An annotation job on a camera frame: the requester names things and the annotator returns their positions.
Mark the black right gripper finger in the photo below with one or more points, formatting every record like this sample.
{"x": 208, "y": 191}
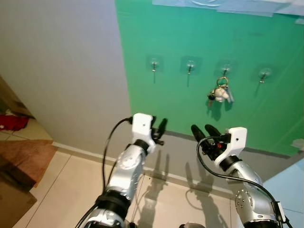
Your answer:
{"x": 198, "y": 133}
{"x": 212, "y": 131}

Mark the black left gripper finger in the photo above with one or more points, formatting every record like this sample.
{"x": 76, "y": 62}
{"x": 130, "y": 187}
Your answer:
{"x": 154, "y": 123}
{"x": 162, "y": 127}

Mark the key bunch with white charm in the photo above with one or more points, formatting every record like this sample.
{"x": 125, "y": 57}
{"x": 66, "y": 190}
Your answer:
{"x": 221, "y": 94}

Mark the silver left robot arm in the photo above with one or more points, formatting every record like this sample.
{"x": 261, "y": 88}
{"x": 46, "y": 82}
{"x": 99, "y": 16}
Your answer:
{"x": 126, "y": 166}

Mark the clear adhesive metal hook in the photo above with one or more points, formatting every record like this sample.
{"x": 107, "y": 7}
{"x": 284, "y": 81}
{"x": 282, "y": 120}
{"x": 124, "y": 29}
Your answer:
{"x": 264, "y": 73}
{"x": 190, "y": 65}
{"x": 225, "y": 69}
{"x": 153, "y": 63}

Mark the small white tape piece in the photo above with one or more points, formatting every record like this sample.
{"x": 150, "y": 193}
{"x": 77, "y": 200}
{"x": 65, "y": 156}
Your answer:
{"x": 298, "y": 144}

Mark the light blue panel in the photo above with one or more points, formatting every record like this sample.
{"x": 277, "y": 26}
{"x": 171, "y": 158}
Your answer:
{"x": 287, "y": 194}

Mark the white tape strip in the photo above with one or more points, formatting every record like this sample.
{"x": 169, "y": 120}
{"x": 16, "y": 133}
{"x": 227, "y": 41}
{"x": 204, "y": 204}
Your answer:
{"x": 237, "y": 5}

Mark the brown wooden furniture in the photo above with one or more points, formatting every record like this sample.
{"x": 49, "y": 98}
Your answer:
{"x": 23, "y": 159}

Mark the red cloth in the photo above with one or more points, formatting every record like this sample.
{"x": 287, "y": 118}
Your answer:
{"x": 12, "y": 122}

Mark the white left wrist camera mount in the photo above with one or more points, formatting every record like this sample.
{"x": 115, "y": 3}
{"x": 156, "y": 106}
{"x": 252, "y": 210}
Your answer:
{"x": 141, "y": 126}

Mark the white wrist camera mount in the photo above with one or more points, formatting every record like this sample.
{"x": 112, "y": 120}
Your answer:
{"x": 141, "y": 126}
{"x": 235, "y": 140}

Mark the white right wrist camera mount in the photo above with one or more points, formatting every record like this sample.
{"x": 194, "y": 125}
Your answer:
{"x": 235, "y": 140}

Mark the green wall sheet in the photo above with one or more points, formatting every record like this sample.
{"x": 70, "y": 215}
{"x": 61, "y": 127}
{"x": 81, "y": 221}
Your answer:
{"x": 190, "y": 33}

